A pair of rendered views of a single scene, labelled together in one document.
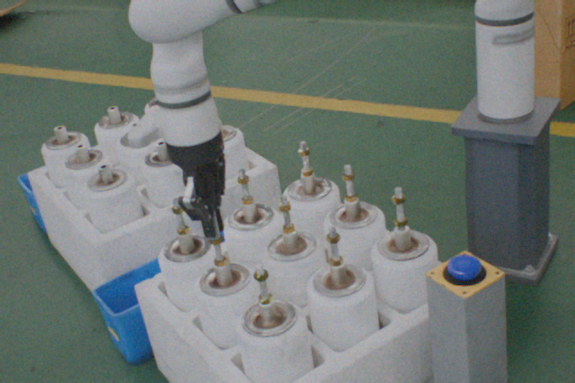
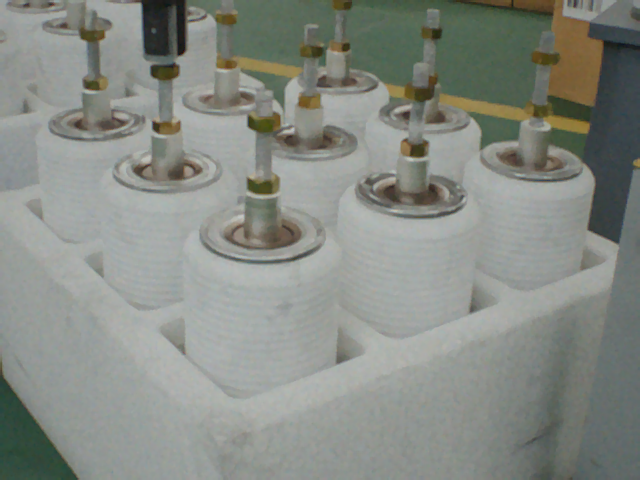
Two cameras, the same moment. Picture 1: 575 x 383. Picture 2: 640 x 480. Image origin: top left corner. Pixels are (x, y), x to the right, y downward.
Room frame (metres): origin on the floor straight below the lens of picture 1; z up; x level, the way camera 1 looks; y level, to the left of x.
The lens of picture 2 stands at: (0.39, 0.08, 0.50)
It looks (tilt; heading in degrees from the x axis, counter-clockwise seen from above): 26 degrees down; 351
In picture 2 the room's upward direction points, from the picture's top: 2 degrees clockwise
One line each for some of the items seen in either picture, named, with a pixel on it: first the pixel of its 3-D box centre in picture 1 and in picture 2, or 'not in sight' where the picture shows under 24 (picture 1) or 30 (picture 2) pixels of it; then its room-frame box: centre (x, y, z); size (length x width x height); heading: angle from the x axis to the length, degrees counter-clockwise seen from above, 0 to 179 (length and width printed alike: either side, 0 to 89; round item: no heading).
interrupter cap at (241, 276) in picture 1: (225, 280); (167, 171); (1.00, 0.10, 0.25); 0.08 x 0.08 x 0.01
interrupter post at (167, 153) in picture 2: (223, 272); (167, 153); (1.00, 0.10, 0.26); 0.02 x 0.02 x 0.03
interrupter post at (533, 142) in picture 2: (402, 237); (533, 145); (1.01, -0.17, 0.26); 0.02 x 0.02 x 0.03
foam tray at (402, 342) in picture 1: (305, 330); (301, 325); (1.06, 0.00, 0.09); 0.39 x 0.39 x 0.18; 29
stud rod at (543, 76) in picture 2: (400, 211); (541, 84); (1.01, -0.17, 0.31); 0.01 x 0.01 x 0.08; 18
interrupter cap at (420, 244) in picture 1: (402, 245); (530, 162); (1.01, -0.17, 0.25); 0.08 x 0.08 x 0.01
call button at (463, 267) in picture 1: (464, 269); not in sight; (0.84, -0.21, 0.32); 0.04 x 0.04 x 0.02
